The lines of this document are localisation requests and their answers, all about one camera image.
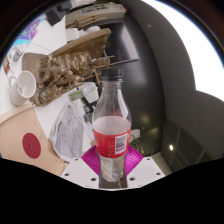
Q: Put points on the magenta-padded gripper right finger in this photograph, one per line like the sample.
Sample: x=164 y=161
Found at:
x=146 y=170

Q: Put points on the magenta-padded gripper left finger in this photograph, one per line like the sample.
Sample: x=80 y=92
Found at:
x=75 y=170

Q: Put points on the clear red-labelled drink bottle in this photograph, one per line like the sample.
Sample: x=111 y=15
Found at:
x=111 y=110

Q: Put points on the grey printed newspaper sheet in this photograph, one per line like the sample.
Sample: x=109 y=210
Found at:
x=68 y=130

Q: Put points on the flat round red coaster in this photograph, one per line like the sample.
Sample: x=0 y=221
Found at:
x=31 y=145

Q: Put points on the light wooden board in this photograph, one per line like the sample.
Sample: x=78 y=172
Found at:
x=13 y=133

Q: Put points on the white bottle with green label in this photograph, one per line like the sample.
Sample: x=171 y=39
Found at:
x=76 y=95

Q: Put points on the golden sculpture on wooden base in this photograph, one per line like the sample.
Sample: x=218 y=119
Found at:
x=63 y=73

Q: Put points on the white ceramic mug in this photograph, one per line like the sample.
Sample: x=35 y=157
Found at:
x=26 y=85

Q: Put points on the wooden easel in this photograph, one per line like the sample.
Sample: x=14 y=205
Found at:
x=110 y=63

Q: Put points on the small white jar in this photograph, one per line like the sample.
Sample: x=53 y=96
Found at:
x=18 y=53

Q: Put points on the white cabinet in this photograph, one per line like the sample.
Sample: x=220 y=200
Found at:
x=96 y=11

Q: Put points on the black wall screen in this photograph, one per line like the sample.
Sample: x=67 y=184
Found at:
x=120 y=43

